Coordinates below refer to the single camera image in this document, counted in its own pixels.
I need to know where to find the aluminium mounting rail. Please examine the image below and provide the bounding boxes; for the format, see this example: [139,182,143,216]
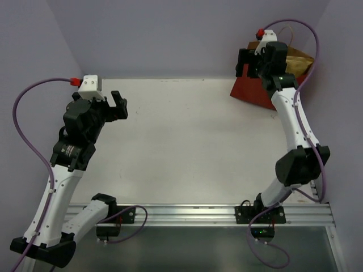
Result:
[64,202,335,227]

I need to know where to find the right black controller box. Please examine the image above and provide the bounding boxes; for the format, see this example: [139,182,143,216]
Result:
[251,227,275,243]

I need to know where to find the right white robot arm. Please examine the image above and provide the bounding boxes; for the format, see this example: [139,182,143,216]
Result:
[235,41,331,223]

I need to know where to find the left black controller box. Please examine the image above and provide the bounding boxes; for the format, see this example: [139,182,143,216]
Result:
[96,225,121,241]

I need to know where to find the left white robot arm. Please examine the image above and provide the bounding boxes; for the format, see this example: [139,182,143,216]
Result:
[10,91,128,268]

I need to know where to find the left black base bracket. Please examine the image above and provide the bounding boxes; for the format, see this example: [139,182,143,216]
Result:
[99,205,136,225]

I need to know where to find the right black base bracket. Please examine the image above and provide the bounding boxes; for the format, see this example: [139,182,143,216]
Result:
[234,200,286,224]

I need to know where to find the black controller box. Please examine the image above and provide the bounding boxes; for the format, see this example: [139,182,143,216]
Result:
[251,227,275,243]
[96,225,121,241]

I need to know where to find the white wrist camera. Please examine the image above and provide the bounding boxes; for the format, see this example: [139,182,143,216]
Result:
[254,29,277,55]
[78,75,104,101]

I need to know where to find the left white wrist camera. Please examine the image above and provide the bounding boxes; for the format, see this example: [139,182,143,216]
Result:
[78,75,104,101]

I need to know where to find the black base bracket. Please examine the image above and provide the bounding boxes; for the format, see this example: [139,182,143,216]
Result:
[99,205,136,225]
[234,200,286,224]

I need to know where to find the red brown paper bag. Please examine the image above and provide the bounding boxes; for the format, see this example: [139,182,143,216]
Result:
[230,34,314,110]

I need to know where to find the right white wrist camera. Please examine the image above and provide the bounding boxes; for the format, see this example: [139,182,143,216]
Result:
[254,29,277,55]

